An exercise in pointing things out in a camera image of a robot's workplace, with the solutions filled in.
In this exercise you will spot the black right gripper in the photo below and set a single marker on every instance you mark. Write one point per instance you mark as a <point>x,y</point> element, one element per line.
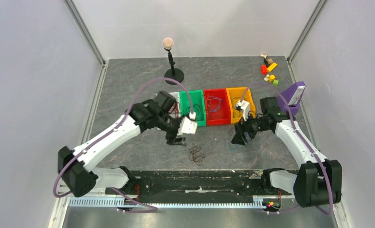
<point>245,129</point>

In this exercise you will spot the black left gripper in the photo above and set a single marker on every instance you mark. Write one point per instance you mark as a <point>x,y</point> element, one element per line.
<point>171,139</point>

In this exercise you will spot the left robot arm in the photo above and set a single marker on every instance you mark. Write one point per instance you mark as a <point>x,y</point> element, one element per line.
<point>77,167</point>

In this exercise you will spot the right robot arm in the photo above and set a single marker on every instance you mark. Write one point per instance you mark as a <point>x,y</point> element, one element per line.
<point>318,180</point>

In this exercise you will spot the white transparent plastic bin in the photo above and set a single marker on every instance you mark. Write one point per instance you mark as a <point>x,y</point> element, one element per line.
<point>175,109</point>

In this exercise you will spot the red plastic bin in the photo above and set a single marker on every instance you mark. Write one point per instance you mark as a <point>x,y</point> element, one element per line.
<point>217,107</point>

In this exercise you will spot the orange plastic bin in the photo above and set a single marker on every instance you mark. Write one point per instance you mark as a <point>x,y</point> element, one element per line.
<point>234,95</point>

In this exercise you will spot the green plastic bin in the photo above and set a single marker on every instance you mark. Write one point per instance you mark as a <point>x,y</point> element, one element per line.
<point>198,105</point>

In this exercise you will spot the purple metronome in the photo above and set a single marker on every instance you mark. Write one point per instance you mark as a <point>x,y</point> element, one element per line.
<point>293,96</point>

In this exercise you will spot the red wooden block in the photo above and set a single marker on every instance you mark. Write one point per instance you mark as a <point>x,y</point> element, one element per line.
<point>264,70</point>

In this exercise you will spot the yellow wooden bar block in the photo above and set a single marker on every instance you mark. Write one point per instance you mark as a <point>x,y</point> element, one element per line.
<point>271,67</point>

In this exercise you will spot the black microphone stand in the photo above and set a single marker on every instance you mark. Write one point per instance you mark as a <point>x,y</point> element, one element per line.
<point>173,73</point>

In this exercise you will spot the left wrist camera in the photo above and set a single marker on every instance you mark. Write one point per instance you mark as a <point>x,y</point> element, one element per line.
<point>188,124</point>

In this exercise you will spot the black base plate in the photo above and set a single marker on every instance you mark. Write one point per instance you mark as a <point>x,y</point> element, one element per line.
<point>198,186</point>

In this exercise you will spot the white cable duct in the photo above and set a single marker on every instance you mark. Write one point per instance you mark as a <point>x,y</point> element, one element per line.
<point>120,202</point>

